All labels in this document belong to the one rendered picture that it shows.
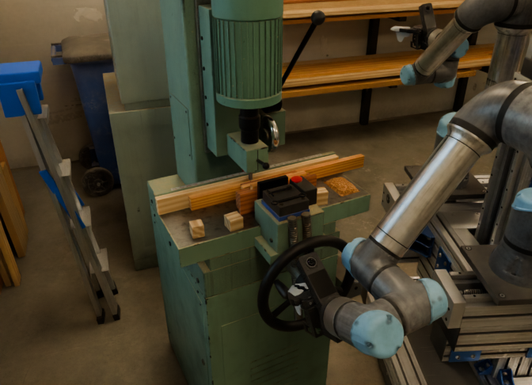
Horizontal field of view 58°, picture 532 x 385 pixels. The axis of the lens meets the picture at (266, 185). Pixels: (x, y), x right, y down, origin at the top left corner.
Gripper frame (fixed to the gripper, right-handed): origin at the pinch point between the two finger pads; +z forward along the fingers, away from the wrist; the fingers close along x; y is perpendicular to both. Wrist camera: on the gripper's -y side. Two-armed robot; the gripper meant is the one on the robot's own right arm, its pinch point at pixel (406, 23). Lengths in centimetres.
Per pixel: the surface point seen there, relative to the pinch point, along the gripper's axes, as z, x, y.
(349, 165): -54, -54, 25
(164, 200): -61, -114, 14
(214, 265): -78, -106, 28
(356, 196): -70, -60, 26
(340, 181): -63, -62, 24
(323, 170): -55, -64, 23
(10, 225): 62, -194, 77
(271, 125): -47, -77, 7
